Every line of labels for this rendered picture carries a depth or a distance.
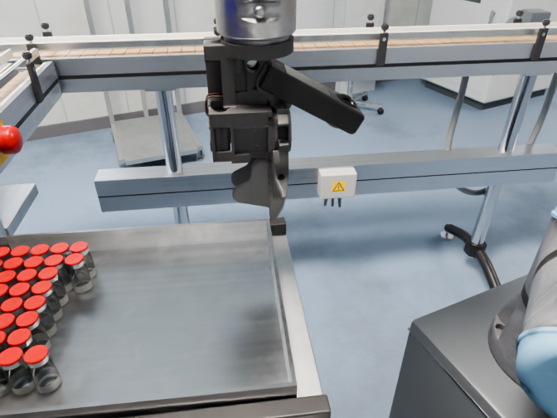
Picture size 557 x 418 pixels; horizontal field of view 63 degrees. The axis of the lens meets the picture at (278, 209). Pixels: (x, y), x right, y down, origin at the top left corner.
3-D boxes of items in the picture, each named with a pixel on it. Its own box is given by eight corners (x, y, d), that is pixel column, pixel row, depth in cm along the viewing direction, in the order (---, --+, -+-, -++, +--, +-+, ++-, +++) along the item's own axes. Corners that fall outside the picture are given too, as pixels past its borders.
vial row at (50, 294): (9, 397, 43) (-8, 366, 40) (62, 270, 57) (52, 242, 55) (33, 395, 43) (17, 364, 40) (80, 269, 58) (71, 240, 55)
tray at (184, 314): (-95, 449, 39) (-115, 427, 37) (16, 255, 60) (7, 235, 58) (296, 408, 42) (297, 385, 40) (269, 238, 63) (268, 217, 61)
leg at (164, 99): (177, 287, 170) (144, 88, 127) (179, 271, 177) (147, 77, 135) (201, 285, 171) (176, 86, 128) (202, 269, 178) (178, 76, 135)
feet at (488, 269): (490, 313, 169) (500, 285, 161) (435, 233, 210) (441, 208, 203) (510, 311, 170) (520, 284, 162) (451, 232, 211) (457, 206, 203)
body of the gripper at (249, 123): (213, 138, 52) (203, 29, 46) (286, 134, 53) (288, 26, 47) (213, 170, 46) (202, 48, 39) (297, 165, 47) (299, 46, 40)
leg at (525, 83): (467, 262, 182) (525, 72, 139) (457, 248, 189) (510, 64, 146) (488, 260, 183) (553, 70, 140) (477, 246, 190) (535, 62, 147)
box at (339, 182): (320, 199, 150) (321, 176, 145) (317, 191, 154) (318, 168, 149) (355, 196, 152) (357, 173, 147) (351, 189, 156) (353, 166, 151)
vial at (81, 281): (71, 294, 54) (61, 264, 51) (76, 281, 56) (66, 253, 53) (90, 293, 54) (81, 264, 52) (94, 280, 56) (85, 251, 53)
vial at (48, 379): (34, 395, 43) (18, 364, 40) (41, 375, 45) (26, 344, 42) (58, 393, 43) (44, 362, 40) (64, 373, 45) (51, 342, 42)
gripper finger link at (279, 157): (267, 183, 52) (266, 112, 48) (282, 182, 53) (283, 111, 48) (272, 205, 49) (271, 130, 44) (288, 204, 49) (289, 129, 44)
